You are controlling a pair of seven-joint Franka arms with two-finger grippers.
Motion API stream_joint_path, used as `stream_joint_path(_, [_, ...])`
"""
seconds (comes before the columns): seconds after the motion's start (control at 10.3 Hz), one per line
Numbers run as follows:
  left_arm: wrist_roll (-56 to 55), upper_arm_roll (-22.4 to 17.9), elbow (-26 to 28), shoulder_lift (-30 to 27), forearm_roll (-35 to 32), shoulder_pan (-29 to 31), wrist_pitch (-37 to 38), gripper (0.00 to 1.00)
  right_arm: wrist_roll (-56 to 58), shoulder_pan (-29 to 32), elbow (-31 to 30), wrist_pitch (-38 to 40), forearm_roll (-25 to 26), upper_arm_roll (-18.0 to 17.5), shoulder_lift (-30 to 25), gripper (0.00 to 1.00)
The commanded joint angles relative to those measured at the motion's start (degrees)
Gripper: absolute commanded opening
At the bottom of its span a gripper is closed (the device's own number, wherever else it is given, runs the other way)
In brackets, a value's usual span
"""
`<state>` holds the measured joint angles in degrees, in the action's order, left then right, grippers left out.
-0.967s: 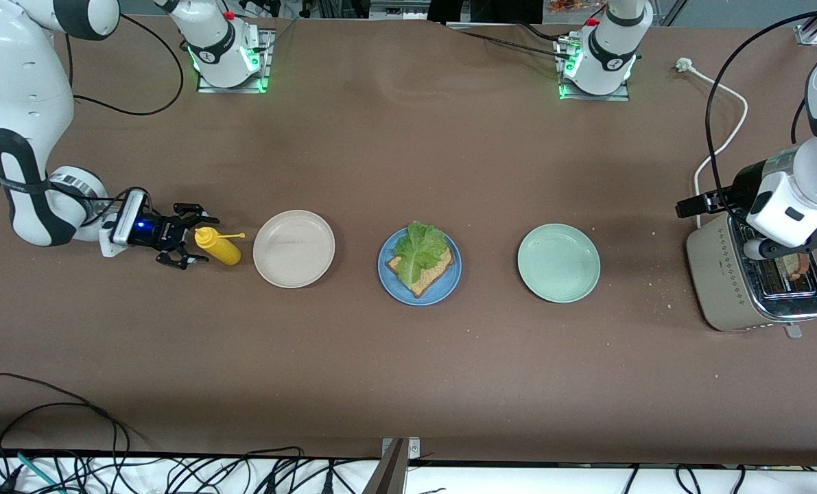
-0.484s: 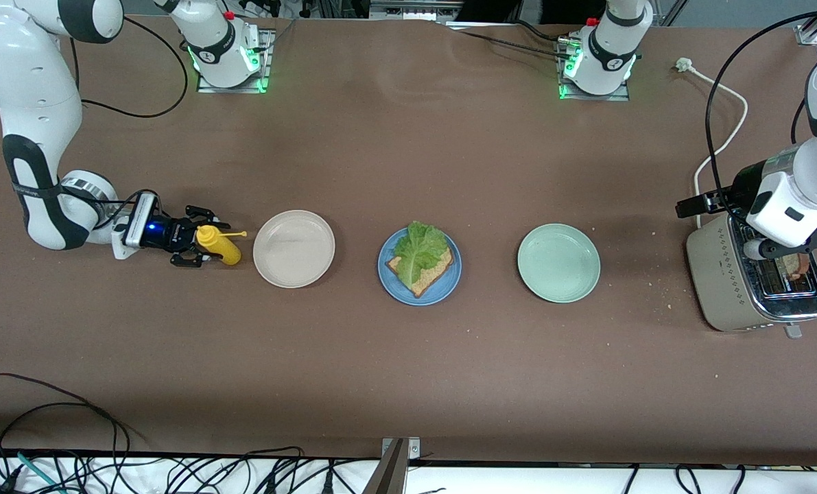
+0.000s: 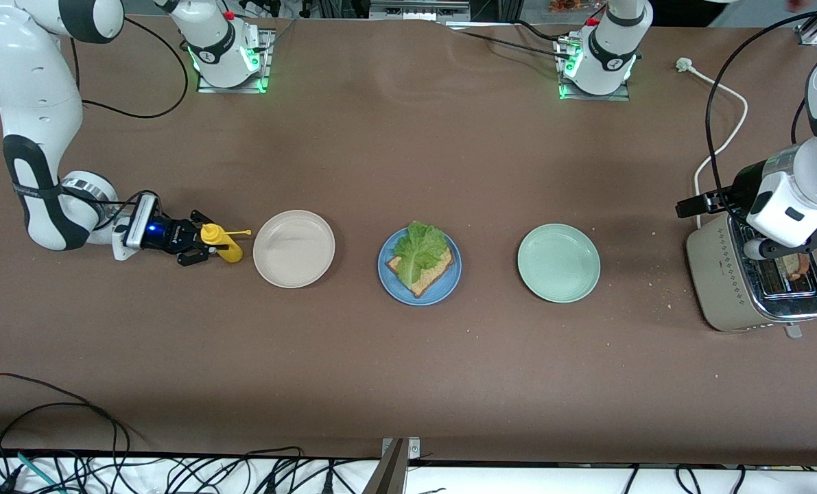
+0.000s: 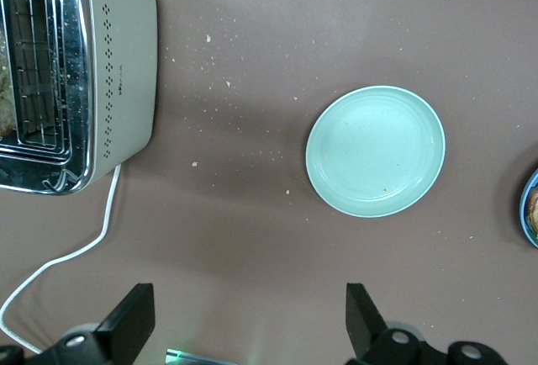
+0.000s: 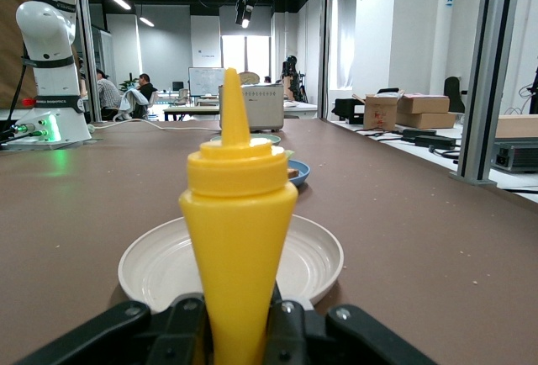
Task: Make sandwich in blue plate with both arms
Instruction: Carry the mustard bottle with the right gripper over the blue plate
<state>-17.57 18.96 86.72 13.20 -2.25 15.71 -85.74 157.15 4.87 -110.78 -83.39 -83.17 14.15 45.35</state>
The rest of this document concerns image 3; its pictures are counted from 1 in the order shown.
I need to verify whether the yellow mustard squeeze bottle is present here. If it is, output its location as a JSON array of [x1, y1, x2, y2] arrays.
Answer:
[[200, 223, 252, 263]]

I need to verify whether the brown toast bread slice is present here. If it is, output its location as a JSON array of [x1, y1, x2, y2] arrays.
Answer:
[[783, 252, 812, 281], [386, 244, 455, 298]]

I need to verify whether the green lettuce leaf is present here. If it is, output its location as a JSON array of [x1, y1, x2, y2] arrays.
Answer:
[[393, 221, 449, 288]]

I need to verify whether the beige round plate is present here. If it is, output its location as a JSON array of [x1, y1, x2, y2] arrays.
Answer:
[[252, 210, 336, 289]]

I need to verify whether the mint green round plate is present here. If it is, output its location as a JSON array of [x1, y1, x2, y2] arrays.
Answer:
[[517, 224, 601, 303]]

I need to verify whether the blue round plate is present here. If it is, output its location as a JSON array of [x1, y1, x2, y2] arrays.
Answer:
[[377, 226, 462, 306]]

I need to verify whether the beige chrome toaster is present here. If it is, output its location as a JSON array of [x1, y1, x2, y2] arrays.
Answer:
[[686, 209, 817, 340]]

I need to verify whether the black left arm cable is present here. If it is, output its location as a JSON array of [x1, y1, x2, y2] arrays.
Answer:
[[706, 10, 817, 222]]

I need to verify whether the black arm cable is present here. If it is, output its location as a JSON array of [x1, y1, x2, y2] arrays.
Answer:
[[71, 16, 189, 119], [706, 10, 817, 222]]

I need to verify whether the white toaster power cable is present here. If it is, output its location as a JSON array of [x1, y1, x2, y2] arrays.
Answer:
[[676, 58, 750, 228]]

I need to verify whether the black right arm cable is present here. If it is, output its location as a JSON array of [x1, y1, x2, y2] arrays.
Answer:
[[71, 16, 189, 119]]

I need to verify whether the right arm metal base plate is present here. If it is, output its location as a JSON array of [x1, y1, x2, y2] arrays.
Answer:
[[196, 27, 275, 94]]

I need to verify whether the long black looped cable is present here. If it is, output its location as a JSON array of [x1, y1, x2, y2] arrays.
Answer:
[[0, 373, 132, 494]]

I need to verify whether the black base supply cable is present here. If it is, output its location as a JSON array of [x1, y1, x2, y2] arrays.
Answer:
[[458, 30, 573, 62]]

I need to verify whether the teal cable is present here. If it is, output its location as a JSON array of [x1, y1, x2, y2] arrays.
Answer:
[[0, 446, 67, 494]]

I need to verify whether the metal table edge bracket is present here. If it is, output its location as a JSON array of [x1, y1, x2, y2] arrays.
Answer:
[[362, 437, 422, 494]]

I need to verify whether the silver metal rail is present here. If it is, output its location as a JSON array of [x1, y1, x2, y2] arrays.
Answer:
[[368, 0, 471, 21]]

